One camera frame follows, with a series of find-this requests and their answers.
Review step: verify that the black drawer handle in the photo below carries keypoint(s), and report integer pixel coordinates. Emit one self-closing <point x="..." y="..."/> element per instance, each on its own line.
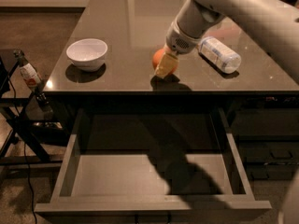
<point x="152" y="218"/>

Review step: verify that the open grey top drawer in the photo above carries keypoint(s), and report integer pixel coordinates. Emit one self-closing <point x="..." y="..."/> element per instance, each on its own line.
<point x="185" y="165"/>

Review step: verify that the white bowl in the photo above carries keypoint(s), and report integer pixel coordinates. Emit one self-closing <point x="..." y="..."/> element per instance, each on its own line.
<point x="87" y="54"/>

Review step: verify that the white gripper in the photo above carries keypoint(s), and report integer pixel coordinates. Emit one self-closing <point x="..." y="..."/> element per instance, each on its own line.
<point x="181" y="41"/>

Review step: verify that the bottle with white orange label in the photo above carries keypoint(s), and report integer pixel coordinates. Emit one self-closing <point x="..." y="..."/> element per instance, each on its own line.
<point x="33" y="80"/>

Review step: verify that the clear plastic water bottle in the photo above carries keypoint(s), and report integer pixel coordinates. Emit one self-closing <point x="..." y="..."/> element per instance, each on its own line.
<point x="224" y="58"/>

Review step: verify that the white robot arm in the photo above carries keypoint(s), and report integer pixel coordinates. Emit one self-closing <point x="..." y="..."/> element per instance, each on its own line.
<point x="272" y="24"/>

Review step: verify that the black side stand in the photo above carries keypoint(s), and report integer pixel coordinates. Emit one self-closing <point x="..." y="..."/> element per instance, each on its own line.
<point x="14" y="111"/>

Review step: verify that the orange fruit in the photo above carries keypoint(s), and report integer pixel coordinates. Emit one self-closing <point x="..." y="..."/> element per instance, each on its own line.
<point x="159" y="58"/>

